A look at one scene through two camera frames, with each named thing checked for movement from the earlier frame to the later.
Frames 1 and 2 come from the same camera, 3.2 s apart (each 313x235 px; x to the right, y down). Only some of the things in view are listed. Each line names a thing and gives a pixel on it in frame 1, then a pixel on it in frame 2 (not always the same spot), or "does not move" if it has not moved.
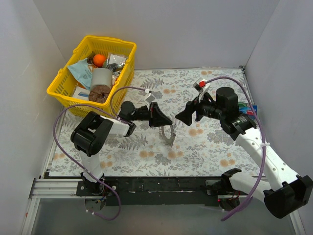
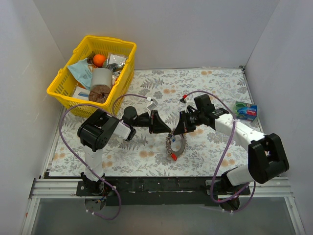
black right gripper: x=197 y=111 -> x=185 y=122
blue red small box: x=247 y=110 does not move
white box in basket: x=81 y=93 does not move
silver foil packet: x=115 y=61 does not move
